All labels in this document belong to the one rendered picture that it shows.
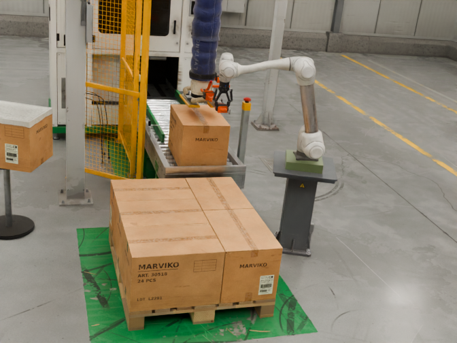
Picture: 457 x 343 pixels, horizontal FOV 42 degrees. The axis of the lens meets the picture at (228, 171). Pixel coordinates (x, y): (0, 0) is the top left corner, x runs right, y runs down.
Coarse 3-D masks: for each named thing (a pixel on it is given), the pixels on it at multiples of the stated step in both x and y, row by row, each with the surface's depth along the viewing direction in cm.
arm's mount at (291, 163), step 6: (288, 150) 491; (294, 150) 492; (288, 156) 479; (294, 156) 480; (288, 162) 467; (294, 162) 467; (300, 162) 468; (306, 162) 469; (312, 162) 470; (318, 162) 471; (288, 168) 469; (294, 168) 468; (300, 168) 468; (306, 168) 467; (312, 168) 467; (318, 168) 466
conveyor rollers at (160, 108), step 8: (152, 104) 673; (160, 104) 676; (168, 104) 678; (152, 112) 647; (160, 112) 650; (168, 112) 652; (160, 120) 625; (168, 120) 627; (152, 128) 597; (168, 128) 602; (168, 136) 577; (160, 144) 558; (168, 152) 535; (168, 160) 518
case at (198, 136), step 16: (176, 112) 514; (192, 112) 519; (208, 112) 523; (176, 128) 511; (192, 128) 486; (208, 128) 490; (224, 128) 493; (176, 144) 512; (192, 144) 492; (208, 144) 495; (224, 144) 499; (176, 160) 512; (192, 160) 497; (208, 160) 501; (224, 160) 505
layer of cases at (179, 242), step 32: (128, 192) 450; (160, 192) 456; (192, 192) 462; (224, 192) 467; (128, 224) 403; (160, 224) 407; (192, 224) 412; (224, 224) 417; (256, 224) 421; (128, 256) 379; (160, 256) 369; (192, 256) 376; (224, 256) 384; (256, 256) 390; (128, 288) 382; (160, 288) 378; (192, 288) 385; (224, 288) 392; (256, 288) 400
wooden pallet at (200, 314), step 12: (120, 276) 417; (120, 288) 423; (264, 300) 406; (132, 312) 379; (144, 312) 381; (156, 312) 384; (168, 312) 387; (180, 312) 390; (192, 312) 396; (204, 312) 395; (264, 312) 410; (132, 324) 382
